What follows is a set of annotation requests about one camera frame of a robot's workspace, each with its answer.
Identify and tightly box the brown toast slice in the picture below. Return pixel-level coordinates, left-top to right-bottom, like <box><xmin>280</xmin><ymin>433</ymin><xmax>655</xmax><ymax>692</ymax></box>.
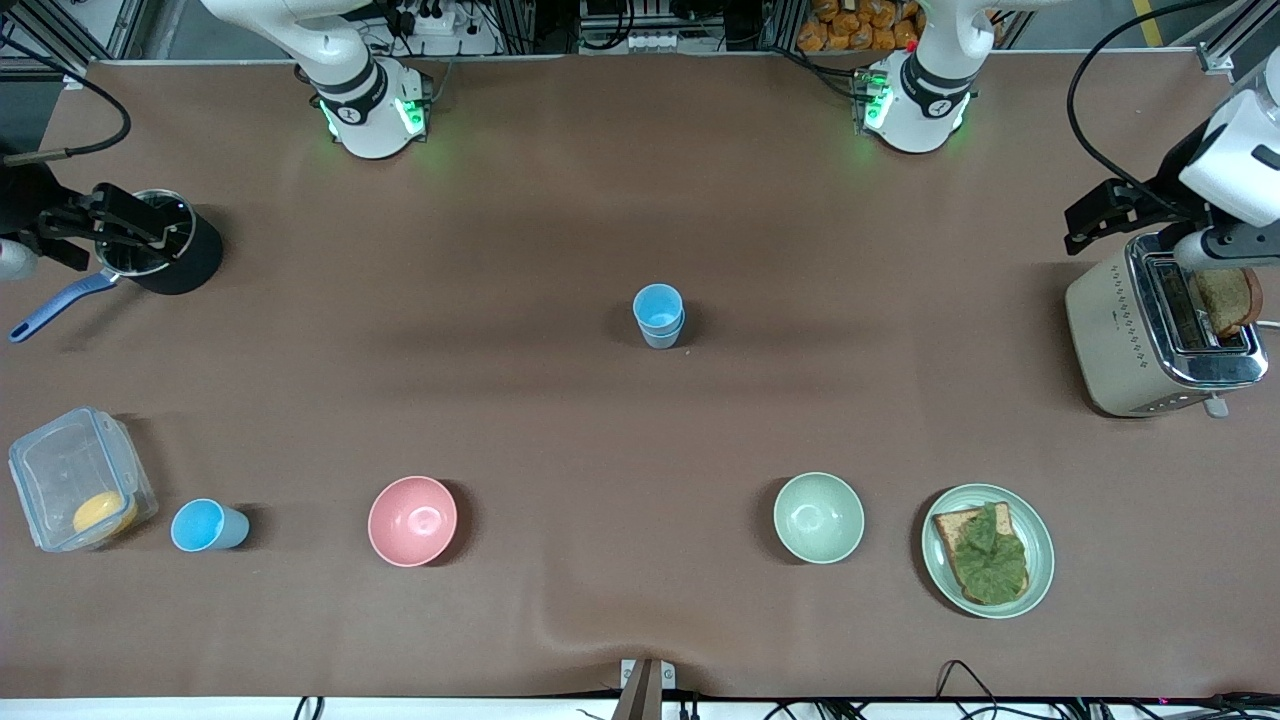
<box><xmin>1192</xmin><ymin>266</ymin><xmax>1265</xmax><ymax>339</ymax></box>

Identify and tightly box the cream and chrome toaster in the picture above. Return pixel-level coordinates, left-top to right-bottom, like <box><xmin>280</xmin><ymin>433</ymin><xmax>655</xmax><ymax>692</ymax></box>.
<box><xmin>1065</xmin><ymin>233</ymin><xmax>1270</xmax><ymax>419</ymax></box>

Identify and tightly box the clear plastic food container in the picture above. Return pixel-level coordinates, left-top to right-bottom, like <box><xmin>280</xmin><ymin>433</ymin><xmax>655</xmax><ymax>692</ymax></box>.
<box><xmin>8</xmin><ymin>406</ymin><xmax>160</xmax><ymax>554</ymax></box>

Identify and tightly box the yellow round food item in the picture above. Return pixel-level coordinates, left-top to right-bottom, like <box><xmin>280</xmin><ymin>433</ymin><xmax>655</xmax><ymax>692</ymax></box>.
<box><xmin>72</xmin><ymin>490</ymin><xmax>140</xmax><ymax>537</ymax></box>

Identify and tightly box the bag of orange buns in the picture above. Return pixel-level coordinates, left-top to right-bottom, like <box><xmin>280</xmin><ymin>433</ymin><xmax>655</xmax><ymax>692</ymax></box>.
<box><xmin>797</xmin><ymin>0</ymin><xmax>923</xmax><ymax>54</ymax></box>

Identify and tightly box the pale green plate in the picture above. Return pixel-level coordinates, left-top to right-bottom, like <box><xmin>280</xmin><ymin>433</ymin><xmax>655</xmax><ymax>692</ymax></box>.
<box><xmin>921</xmin><ymin>484</ymin><xmax>1056</xmax><ymax>620</ymax></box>

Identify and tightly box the bread slice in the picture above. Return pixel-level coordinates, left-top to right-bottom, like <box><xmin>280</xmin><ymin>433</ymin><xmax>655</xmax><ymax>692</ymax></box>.
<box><xmin>932</xmin><ymin>502</ymin><xmax>1031</xmax><ymax>607</ymax></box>

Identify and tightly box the green lettuce leaf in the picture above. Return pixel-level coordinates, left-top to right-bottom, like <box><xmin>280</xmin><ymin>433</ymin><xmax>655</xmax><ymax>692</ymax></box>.
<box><xmin>950</xmin><ymin>503</ymin><xmax>1030</xmax><ymax>605</ymax></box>

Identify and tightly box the white power strip with plugs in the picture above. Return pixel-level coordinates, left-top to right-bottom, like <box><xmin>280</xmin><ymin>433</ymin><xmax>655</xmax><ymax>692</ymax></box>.
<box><xmin>392</xmin><ymin>2</ymin><xmax>458</xmax><ymax>37</ymax></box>

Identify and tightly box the pale green bowl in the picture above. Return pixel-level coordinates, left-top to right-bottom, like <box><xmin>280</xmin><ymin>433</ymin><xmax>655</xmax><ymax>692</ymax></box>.
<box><xmin>773</xmin><ymin>472</ymin><xmax>866</xmax><ymax>565</ymax></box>

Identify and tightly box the pink bowl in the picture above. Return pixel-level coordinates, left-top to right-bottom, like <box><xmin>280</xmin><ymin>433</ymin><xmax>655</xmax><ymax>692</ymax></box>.
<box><xmin>367</xmin><ymin>475</ymin><xmax>459</xmax><ymax>568</ymax></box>

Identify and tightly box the brown table cloth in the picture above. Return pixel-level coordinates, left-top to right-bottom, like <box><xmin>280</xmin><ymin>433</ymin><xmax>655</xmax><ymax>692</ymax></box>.
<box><xmin>0</xmin><ymin>52</ymin><xmax>1280</xmax><ymax>701</ymax></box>

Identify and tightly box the black pot with blue handle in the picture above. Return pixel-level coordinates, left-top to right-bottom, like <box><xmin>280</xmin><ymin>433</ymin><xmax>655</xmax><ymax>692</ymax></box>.
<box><xmin>8</xmin><ymin>188</ymin><xmax>225</xmax><ymax>345</ymax></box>

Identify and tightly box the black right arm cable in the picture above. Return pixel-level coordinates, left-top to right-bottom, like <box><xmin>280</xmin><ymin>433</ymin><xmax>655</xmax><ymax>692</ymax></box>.
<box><xmin>0</xmin><ymin>33</ymin><xmax>133</xmax><ymax>167</ymax></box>

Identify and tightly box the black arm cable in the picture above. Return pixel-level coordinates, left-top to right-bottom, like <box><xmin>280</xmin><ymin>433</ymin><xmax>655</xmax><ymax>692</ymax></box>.
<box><xmin>0</xmin><ymin>33</ymin><xmax>133</xmax><ymax>167</ymax></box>
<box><xmin>1066</xmin><ymin>0</ymin><xmax>1226</xmax><ymax>201</ymax></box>

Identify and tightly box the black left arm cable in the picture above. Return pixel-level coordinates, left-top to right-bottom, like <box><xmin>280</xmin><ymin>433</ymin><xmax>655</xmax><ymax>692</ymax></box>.
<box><xmin>1066</xmin><ymin>0</ymin><xmax>1226</xmax><ymax>201</ymax></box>

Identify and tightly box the black looped cable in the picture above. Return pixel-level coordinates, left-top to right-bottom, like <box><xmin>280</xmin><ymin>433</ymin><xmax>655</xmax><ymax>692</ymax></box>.
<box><xmin>935</xmin><ymin>659</ymin><xmax>1001</xmax><ymax>703</ymax></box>

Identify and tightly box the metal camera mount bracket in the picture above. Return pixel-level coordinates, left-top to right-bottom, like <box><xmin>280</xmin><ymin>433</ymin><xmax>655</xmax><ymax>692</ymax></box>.
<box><xmin>612</xmin><ymin>658</ymin><xmax>677</xmax><ymax>720</ymax></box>

